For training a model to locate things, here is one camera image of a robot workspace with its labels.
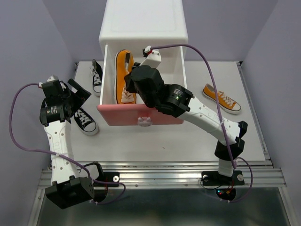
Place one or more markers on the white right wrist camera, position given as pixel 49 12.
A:
pixel 152 57

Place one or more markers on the aluminium mounting rail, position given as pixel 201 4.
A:
pixel 148 175

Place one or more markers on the black sneaker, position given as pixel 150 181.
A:
pixel 86 123
pixel 97 77

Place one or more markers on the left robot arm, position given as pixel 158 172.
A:
pixel 68 187

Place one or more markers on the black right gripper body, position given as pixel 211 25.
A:
pixel 131 87

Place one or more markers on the white shoe cabinet shell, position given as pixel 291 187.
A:
pixel 134 24

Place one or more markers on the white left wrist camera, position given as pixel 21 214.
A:
pixel 51 83

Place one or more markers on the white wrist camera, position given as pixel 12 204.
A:
pixel 152 57
pixel 51 83

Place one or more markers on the black sneaker front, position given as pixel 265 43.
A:
pixel 86 123

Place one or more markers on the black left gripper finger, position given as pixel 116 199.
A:
pixel 79 98
pixel 74 86

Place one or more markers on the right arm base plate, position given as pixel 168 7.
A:
pixel 213 178

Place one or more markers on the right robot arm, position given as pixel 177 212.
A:
pixel 177 101

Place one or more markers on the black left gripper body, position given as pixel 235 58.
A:
pixel 69 96

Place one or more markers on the black sneaker back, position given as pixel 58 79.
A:
pixel 97 77

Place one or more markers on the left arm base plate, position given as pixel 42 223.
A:
pixel 110 179

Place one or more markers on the orange sneaker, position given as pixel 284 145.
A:
pixel 123 65
pixel 226 103

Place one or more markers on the pink front white drawer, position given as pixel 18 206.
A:
pixel 172 71

